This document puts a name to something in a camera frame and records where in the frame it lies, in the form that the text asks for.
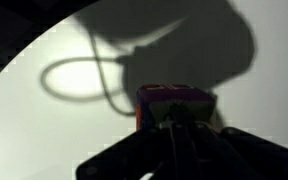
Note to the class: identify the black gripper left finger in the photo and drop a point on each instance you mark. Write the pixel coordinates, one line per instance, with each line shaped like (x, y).
(134, 156)

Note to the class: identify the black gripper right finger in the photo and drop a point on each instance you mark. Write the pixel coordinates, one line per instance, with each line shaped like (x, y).
(237, 156)

